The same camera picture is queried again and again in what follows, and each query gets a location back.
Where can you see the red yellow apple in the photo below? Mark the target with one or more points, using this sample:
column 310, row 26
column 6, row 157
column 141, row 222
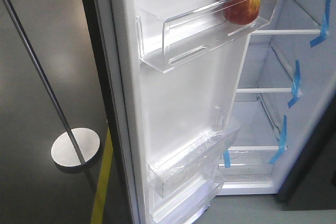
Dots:
column 241, row 12

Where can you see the clear door bin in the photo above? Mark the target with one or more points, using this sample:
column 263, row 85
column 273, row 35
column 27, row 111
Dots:
column 167, row 43
column 180, row 206
column 177, row 167

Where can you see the clear upper door bin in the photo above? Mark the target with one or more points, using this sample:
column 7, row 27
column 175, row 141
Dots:
column 167, row 43

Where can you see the fridge door white interior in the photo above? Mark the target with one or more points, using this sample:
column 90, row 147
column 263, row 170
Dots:
column 151, row 113

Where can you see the clear middle door bin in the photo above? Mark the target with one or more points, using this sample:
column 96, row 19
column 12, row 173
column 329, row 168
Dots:
column 177, row 167

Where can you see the clear lower door bin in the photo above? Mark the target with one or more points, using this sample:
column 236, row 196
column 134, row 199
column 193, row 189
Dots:
column 180, row 206

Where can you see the yellow floor tape line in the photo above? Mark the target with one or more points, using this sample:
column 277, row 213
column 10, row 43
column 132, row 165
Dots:
column 103, row 180

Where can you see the silver floor stand pole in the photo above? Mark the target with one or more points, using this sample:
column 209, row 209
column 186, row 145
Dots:
column 75, row 147

